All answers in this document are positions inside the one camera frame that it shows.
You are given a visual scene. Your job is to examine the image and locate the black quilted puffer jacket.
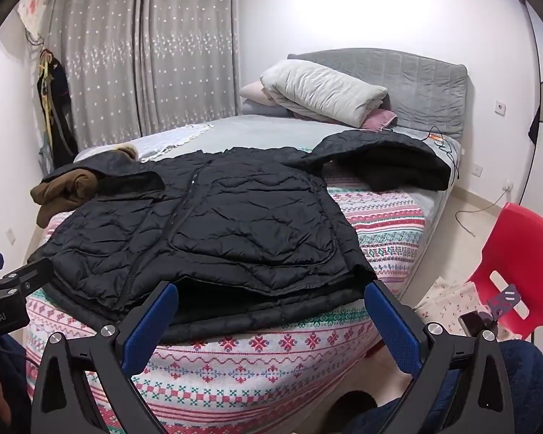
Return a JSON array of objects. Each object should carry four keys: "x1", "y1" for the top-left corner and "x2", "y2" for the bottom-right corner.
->
[{"x1": 27, "y1": 131, "x2": 454, "y2": 345}]

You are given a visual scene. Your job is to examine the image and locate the floral cloth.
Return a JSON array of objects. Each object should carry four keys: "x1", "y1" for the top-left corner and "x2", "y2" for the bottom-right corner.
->
[{"x1": 413, "y1": 276, "x2": 495, "y2": 341}]

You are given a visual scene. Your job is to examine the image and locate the folded beige quilt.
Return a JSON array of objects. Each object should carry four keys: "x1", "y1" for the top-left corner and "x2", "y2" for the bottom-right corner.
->
[{"x1": 260, "y1": 60, "x2": 389, "y2": 128}]

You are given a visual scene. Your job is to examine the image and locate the hanging black clothes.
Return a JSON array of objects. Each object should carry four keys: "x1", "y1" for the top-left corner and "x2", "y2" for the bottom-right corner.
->
[{"x1": 36, "y1": 47, "x2": 80, "y2": 169}]

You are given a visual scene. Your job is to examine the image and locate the red plastic chair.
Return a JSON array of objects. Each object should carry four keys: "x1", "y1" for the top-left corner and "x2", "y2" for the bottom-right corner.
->
[{"x1": 468, "y1": 202, "x2": 543, "y2": 342}]

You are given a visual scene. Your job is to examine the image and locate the person's left forearm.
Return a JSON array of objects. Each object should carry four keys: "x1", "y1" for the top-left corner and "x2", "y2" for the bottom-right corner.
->
[{"x1": 0, "y1": 338, "x2": 33, "y2": 434}]

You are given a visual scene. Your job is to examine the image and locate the purple plastic item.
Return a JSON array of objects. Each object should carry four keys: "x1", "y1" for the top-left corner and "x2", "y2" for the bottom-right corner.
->
[{"x1": 479, "y1": 282, "x2": 522, "y2": 323}]

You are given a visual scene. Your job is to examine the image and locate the white lace cloth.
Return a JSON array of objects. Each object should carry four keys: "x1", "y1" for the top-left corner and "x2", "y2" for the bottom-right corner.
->
[{"x1": 131, "y1": 122, "x2": 216, "y2": 162}]

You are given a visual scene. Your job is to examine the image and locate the pink cloth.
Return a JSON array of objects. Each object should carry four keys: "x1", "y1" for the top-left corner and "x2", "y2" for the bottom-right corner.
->
[{"x1": 359, "y1": 109, "x2": 398, "y2": 132}]

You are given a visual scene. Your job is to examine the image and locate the light pink pillow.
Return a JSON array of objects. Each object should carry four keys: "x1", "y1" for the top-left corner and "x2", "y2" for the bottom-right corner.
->
[{"x1": 240, "y1": 82, "x2": 291, "y2": 109}]

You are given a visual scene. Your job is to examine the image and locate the black cable with orange tag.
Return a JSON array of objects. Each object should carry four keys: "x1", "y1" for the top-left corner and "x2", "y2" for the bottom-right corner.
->
[{"x1": 389, "y1": 125, "x2": 463, "y2": 182}]

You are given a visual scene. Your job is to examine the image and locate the floral wall poster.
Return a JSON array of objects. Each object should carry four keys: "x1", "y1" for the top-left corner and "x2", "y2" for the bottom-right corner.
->
[{"x1": 17, "y1": 0, "x2": 51, "y2": 33}]

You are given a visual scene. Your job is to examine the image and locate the grey bed sheet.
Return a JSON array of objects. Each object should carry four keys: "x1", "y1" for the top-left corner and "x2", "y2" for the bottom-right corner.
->
[{"x1": 75, "y1": 115, "x2": 463, "y2": 211}]

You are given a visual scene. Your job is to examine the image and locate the person's blue fleece pants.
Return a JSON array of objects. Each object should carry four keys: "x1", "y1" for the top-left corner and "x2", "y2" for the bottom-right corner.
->
[{"x1": 344, "y1": 338, "x2": 543, "y2": 434}]

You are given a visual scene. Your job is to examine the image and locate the grey pillow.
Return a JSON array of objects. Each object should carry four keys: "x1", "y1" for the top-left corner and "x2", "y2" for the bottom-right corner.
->
[{"x1": 241, "y1": 98, "x2": 300, "y2": 119}]

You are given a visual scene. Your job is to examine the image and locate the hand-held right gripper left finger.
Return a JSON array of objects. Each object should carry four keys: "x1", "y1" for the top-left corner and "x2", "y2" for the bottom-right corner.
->
[{"x1": 29, "y1": 280, "x2": 180, "y2": 434}]

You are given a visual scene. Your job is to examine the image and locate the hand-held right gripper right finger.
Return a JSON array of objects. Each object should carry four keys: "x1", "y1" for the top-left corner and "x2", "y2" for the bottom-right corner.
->
[{"x1": 364, "y1": 279, "x2": 522, "y2": 434}]

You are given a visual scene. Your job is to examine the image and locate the black phone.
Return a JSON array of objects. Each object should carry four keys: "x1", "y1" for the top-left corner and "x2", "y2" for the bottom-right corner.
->
[{"x1": 458, "y1": 311, "x2": 482, "y2": 338}]

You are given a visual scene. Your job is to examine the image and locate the brown garment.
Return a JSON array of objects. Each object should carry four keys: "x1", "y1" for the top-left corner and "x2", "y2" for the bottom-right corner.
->
[{"x1": 31, "y1": 144, "x2": 139, "y2": 229}]

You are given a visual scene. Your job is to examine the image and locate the grey star-patterned curtain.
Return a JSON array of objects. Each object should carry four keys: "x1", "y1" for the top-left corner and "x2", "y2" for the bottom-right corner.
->
[{"x1": 46, "y1": 0, "x2": 244, "y2": 155}]

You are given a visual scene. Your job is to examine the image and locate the thin floor cable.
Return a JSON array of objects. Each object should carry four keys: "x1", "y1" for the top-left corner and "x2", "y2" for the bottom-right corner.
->
[{"x1": 455, "y1": 187, "x2": 513, "y2": 237}]

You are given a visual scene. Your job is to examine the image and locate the patterned knit bedspread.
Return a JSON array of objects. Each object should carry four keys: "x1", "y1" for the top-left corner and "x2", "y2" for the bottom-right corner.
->
[{"x1": 22, "y1": 145, "x2": 454, "y2": 434}]

